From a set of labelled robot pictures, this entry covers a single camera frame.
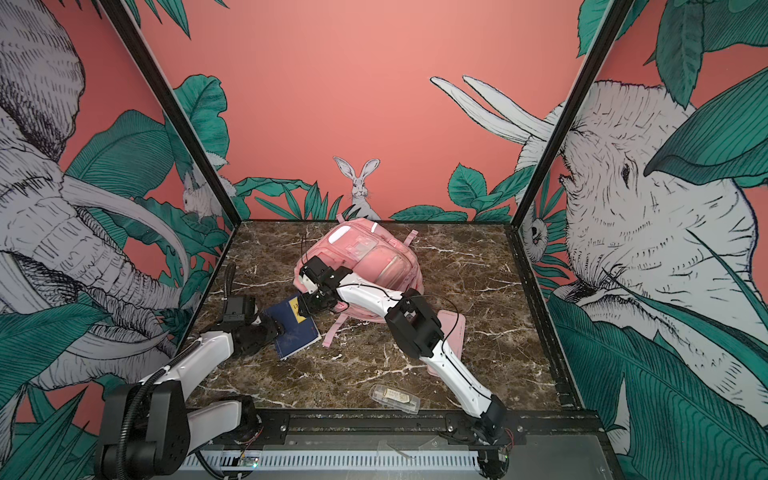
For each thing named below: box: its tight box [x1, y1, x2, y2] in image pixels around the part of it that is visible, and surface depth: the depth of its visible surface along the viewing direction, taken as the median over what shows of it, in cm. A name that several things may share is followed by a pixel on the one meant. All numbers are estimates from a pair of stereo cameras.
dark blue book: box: [262, 294, 322, 361], surface depth 92 cm
